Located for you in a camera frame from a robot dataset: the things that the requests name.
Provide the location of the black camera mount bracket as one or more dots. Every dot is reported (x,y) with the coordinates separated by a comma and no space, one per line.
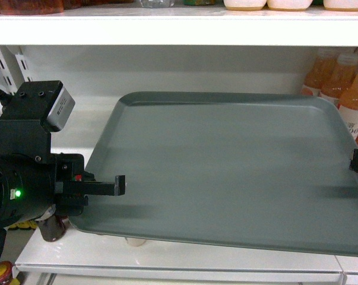
(23,124)

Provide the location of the white upper shelf board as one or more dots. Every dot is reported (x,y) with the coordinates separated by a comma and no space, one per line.
(131,24)

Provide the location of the grey-green rectangular tray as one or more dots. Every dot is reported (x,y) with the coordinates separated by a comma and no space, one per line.
(263,171)

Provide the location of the white lower shelf board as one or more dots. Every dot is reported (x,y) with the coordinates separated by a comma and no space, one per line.
(78,249)

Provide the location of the dark soda bottle left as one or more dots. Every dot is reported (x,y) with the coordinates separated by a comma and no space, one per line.
(53,228)

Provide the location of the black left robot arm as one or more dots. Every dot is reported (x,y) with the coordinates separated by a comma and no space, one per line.
(33,180)

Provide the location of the orange juice bottle back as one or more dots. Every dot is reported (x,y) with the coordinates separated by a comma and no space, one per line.
(320,72)

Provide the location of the red-brown packet upper shelf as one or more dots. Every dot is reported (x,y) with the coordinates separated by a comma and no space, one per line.
(37,7)

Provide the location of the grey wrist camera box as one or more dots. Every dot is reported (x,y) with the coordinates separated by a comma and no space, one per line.
(60,111)

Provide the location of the orange juice bottle middle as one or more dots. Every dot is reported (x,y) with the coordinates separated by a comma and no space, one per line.
(341,78)

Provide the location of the clear water bottle upper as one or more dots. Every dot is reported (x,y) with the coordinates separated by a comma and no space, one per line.
(157,3)

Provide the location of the white slotted shelf upright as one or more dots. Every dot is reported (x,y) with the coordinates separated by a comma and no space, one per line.
(13,67)

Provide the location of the white bottle upper shelf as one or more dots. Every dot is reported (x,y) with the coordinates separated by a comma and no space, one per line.
(244,5)

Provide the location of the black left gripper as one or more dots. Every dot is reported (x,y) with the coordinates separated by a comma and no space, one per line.
(71,184)

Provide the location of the white shelf board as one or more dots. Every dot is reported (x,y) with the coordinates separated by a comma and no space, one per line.
(131,24)
(78,249)

